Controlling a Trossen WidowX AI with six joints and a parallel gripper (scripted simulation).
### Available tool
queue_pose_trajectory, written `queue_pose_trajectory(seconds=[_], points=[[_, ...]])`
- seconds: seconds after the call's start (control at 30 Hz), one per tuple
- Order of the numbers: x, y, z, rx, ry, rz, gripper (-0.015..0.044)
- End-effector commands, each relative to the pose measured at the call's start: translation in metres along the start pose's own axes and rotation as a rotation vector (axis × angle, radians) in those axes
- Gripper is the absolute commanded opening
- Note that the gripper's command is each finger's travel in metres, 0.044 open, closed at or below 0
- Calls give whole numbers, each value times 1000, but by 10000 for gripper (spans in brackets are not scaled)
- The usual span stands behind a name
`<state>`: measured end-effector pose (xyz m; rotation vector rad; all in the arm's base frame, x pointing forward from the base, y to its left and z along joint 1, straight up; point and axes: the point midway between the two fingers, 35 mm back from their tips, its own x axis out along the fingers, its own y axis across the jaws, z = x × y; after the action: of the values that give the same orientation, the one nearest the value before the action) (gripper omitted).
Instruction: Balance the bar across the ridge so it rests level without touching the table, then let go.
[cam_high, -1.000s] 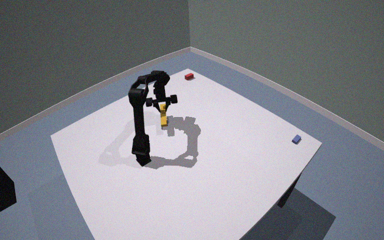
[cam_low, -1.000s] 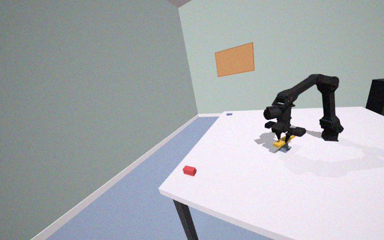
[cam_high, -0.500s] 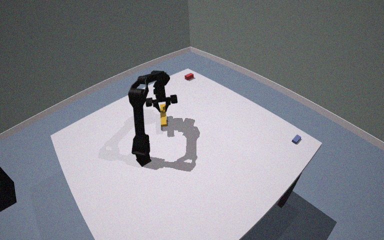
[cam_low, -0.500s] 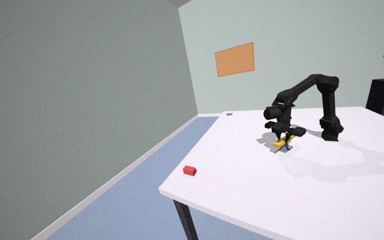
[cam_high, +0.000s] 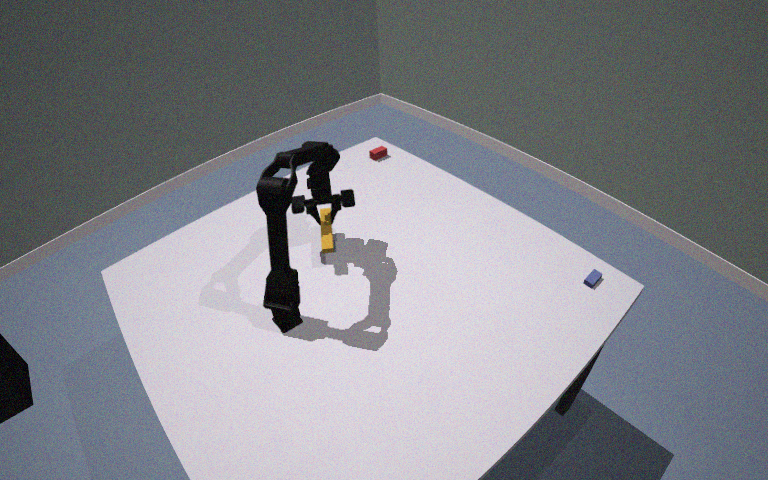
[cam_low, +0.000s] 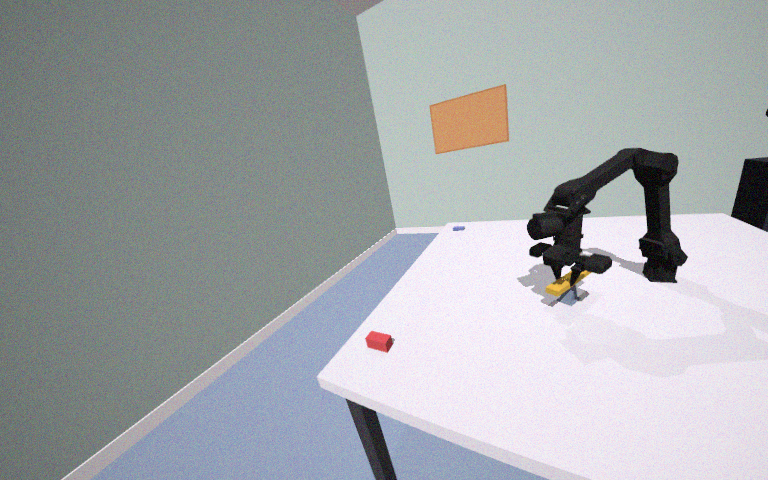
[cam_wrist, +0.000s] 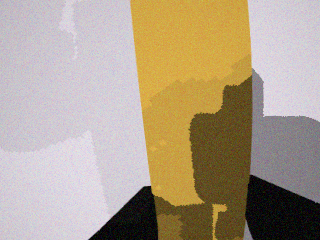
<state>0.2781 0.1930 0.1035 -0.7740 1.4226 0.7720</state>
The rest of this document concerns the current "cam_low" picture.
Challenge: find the yellow bar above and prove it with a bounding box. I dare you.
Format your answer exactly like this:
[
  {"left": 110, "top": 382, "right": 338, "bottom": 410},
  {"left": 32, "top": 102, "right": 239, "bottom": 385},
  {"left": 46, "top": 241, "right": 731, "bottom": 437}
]
[{"left": 545, "top": 271, "right": 591, "bottom": 297}]

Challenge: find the red rectangular block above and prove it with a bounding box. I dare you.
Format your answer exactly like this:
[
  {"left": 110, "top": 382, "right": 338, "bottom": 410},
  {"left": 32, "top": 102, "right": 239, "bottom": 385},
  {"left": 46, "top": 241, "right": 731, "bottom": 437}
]
[{"left": 365, "top": 331, "right": 393, "bottom": 353}]

